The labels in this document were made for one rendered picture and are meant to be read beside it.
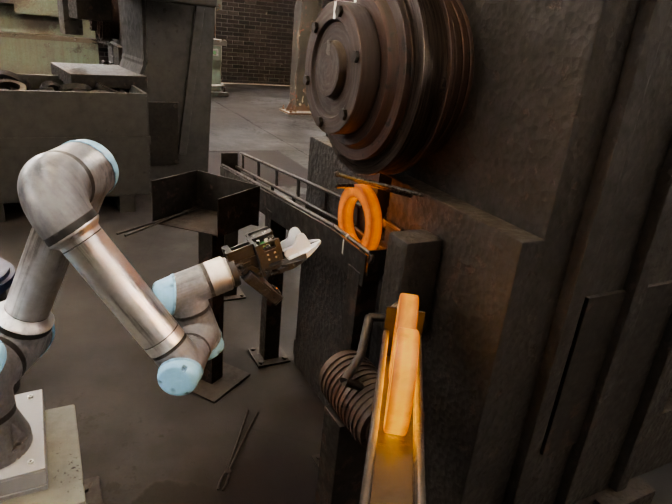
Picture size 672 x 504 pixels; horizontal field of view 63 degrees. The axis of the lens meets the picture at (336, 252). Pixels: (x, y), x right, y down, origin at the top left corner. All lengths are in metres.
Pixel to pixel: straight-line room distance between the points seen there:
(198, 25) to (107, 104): 0.96
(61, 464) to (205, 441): 0.56
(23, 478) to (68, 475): 0.09
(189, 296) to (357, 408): 0.40
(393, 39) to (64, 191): 0.67
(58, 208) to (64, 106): 2.56
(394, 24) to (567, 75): 0.35
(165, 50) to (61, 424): 3.04
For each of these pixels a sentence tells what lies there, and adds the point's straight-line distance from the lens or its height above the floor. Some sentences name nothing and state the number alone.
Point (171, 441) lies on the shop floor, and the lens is 1.82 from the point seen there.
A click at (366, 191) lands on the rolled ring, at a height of 0.84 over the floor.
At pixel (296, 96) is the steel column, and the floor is 0.25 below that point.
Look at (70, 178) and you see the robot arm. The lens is 1.01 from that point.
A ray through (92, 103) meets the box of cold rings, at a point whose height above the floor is 0.68.
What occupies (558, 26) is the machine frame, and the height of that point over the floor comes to 1.24.
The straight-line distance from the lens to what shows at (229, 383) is 2.02.
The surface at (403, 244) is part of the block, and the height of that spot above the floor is 0.79.
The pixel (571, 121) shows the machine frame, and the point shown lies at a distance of 1.05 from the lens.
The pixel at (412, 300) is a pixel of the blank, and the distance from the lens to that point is 0.94.
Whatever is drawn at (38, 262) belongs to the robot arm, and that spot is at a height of 0.73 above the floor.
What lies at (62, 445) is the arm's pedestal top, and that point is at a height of 0.30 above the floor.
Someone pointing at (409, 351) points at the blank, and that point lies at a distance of 0.78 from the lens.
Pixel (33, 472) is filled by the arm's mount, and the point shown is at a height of 0.35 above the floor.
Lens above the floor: 1.20
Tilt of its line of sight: 22 degrees down
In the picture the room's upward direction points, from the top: 6 degrees clockwise
